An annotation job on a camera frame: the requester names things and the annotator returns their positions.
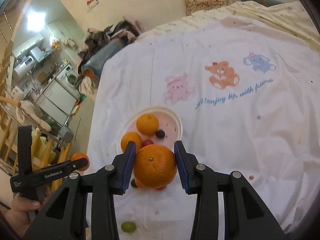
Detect dark grape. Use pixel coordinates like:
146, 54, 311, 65
156, 129, 165, 139
131, 179, 138, 188

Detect small tangerine top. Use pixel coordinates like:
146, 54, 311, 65
71, 152, 90, 171

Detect small tangerine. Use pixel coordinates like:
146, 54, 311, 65
135, 179, 145, 188
71, 152, 90, 171
133, 144, 177, 189

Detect large orange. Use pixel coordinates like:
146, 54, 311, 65
136, 113, 159, 136
120, 132, 143, 153

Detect person's left hand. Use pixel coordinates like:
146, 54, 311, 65
4, 187, 51, 237

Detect yellow wooden chair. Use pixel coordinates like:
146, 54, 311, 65
1, 56, 72, 176

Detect white kitchen cabinets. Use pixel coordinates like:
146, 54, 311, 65
36, 80, 76, 126

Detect pink strawberry ceramic plate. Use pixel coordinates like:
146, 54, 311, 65
116, 106, 183, 153

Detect white washing machine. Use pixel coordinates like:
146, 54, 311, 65
55, 64, 78, 97

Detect white cartoon print sheet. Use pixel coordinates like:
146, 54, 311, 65
87, 17, 319, 233

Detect pile of clothes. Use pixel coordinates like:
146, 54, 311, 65
74, 17, 145, 97

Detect leopard print pillow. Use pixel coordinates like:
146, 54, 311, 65
184, 0, 229, 16

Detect cream floral quilt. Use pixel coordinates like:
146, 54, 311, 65
137, 1, 319, 53

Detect teal patterned cushion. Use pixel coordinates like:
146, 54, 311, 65
240, 0, 282, 7

